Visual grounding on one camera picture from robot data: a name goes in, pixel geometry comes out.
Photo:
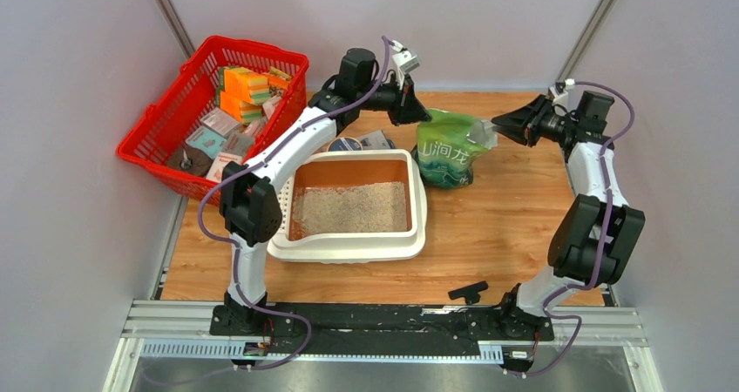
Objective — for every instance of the red plastic shopping basket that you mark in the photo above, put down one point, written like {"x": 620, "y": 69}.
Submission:
{"x": 164, "y": 125}

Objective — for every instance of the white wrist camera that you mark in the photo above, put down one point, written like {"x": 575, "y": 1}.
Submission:
{"x": 558, "y": 93}
{"x": 405, "y": 61}

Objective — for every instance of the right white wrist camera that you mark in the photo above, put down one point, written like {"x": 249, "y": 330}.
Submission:
{"x": 558, "y": 93}

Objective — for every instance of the green cat litter bag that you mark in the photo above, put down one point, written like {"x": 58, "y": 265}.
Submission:
{"x": 442, "y": 152}

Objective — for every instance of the black mounting base plate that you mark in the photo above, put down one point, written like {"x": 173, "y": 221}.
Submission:
{"x": 374, "y": 329}

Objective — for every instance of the aluminium frame rail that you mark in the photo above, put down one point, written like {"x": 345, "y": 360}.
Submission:
{"x": 180, "y": 329}

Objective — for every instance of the white orange litter box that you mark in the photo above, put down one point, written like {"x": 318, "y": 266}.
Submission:
{"x": 352, "y": 207}

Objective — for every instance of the clear plastic scoop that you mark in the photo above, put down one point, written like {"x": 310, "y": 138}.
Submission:
{"x": 483, "y": 133}

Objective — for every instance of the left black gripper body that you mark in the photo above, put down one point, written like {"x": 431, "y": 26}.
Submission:
{"x": 395, "y": 98}

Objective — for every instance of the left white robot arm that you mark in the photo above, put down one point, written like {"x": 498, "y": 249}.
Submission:
{"x": 248, "y": 193}

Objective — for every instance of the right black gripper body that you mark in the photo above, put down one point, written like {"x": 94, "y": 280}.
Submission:
{"x": 542, "y": 126}

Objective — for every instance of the brown round scrubber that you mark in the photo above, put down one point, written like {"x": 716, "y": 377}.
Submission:
{"x": 190, "y": 160}

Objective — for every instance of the orange sponge pack upper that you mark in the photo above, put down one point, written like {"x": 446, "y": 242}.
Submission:
{"x": 244, "y": 84}

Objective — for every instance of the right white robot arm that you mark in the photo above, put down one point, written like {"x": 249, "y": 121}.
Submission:
{"x": 598, "y": 233}

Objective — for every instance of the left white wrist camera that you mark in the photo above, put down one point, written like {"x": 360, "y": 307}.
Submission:
{"x": 405, "y": 61}

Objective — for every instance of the orange sponge pack lower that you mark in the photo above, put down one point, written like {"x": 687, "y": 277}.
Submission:
{"x": 239, "y": 109}

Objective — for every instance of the teal card package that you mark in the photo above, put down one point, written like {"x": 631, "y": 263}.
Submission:
{"x": 206, "y": 140}

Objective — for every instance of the white pink sponge box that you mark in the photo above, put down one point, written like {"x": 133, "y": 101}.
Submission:
{"x": 222, "y": 159}

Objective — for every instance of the black T-shaped tool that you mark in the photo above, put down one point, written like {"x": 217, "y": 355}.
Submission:
{"x": 471, "y": 294}

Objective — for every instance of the orange sponge pack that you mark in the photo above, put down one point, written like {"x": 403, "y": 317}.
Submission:
{"x": 244, "y": 84}
{"x": 239, "y": 109}

